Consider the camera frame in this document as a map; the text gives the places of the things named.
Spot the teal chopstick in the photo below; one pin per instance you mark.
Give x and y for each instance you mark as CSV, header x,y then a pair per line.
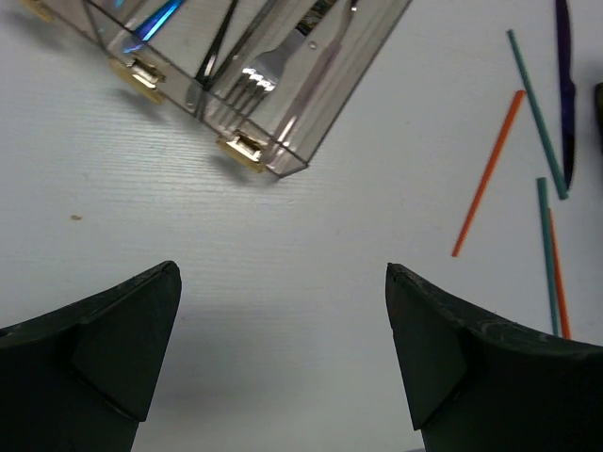
x,y
541,184
537,115

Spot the black spoon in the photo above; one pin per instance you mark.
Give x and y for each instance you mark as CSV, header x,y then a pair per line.
x,y
206,68

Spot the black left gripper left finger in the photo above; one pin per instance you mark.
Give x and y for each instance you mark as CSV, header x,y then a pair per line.
x,y
83,377

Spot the silver fork dark handle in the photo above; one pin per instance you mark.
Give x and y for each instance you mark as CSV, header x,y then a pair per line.
x,y
259,78

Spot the blue iridescent knife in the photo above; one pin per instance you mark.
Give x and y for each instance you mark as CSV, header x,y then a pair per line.
x,y
567,89

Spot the black iridescent knife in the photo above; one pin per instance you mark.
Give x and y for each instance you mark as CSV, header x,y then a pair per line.
x,y
598,107

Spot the clear acrylic utensil organizer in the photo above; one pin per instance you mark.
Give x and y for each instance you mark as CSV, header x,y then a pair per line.
x,y
164,67

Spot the orange chopstick near spoons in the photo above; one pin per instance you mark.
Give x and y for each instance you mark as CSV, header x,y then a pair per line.
x,y
489,169

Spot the orange chopstick lower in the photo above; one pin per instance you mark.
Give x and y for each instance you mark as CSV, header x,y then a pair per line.
x,y
563,314

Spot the teal chopstick lower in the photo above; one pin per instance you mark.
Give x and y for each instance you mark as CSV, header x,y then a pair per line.
x,y
541,184

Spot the rainbow iridescent spoon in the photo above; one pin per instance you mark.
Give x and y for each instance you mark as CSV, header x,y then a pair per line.
x,y
155,21

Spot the pink handled fork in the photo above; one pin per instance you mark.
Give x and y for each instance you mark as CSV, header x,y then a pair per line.
x,y
314,78

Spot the teal chopstick upper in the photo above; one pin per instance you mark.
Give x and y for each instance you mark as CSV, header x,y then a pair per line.
x,y
537,115

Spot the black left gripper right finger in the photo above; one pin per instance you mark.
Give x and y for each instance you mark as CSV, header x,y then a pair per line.
x,y
476,381

